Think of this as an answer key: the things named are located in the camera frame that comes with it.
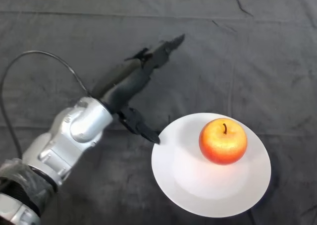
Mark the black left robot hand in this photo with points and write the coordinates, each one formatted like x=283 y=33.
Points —
x=128 y=83

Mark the red yellow apple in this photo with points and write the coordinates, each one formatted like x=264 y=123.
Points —
x=223 y=142

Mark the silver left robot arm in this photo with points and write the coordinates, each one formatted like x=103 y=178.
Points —
x=62 y=140

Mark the white round plate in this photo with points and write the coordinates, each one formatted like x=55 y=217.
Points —
x=210 y=183

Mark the black cloth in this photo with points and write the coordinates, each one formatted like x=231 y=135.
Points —
x=223 y=61

